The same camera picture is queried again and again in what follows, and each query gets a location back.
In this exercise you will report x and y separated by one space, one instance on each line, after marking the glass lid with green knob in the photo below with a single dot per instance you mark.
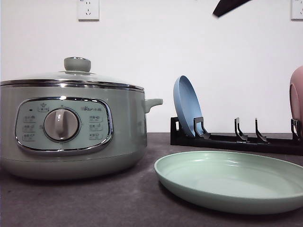
76 72

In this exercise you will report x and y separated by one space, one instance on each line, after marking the blue plate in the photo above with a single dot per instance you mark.
187 104

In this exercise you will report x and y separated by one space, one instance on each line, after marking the black plate rack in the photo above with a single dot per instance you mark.
179 137

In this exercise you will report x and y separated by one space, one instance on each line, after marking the pink plate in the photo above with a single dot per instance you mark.
296 98

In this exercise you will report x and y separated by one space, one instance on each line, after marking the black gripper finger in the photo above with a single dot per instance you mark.
225 6

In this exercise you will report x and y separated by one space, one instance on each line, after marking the green plate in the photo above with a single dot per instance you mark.
231 182

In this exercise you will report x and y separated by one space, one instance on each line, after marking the white wall socket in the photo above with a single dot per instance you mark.
89 11
297 11

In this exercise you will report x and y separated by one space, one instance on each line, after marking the white wall socket left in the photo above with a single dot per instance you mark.
89 11

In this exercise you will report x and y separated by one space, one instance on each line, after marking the green electric steamer pot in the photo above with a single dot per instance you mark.
71 132

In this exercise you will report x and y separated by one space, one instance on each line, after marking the white wall socket right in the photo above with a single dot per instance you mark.
297 11

